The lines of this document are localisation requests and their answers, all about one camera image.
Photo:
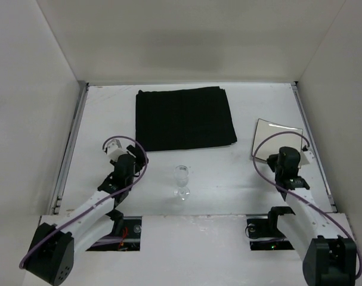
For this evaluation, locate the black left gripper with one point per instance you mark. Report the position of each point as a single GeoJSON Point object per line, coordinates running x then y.
{"type": "Point", "coordinates": [136, 153]}

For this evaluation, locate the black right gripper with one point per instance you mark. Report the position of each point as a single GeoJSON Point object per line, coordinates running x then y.
{"type": "Point", "coordinates": [272, 159]}

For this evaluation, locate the square white plate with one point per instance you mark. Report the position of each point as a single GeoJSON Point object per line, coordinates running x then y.
{"type": "Point", "coordinates": [265, 129]}

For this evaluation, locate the clear champagne glass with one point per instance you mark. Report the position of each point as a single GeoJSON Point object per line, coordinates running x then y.
{"type": "Point", "coordinates": [181, 176]}

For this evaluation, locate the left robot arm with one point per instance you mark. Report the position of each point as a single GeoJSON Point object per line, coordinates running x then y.
{"type": "Point", "coordinates": [54, 247]}

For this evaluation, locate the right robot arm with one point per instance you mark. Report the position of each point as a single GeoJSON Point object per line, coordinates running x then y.
{"type": "Point", "coordinates": [328, 256]}

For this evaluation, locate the black cloth placemat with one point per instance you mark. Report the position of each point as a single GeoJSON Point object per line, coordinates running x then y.
{"type": "Point", "coordinates": [184, 119]}

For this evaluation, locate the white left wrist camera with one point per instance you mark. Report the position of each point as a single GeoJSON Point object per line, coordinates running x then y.
{"type": "Point", "coordinates": [114, 150]}

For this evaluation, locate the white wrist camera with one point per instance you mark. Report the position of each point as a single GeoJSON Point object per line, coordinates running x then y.
{"type": "Point", "coordinates": [114, 150]}
{"type": "Point", "coordinates": [307, 156]}

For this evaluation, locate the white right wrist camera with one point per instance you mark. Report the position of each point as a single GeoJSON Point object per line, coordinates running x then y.
{"type": "Point", "coordinates": [307, 156]}

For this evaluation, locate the right aluminium rail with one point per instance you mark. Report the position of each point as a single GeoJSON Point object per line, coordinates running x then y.
{"type": "Point", "coordinates": [295, 90]}

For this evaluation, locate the aluminium rail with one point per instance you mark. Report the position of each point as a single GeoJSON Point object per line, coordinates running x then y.
{"type": "Point", "coordinates": [295, 90]}
{"type": "Point", "coordinates": [59, 187]}

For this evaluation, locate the left aluminium rail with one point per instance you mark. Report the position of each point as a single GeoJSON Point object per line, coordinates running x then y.
{"type": "Point", "coordinates": [59, 187]}

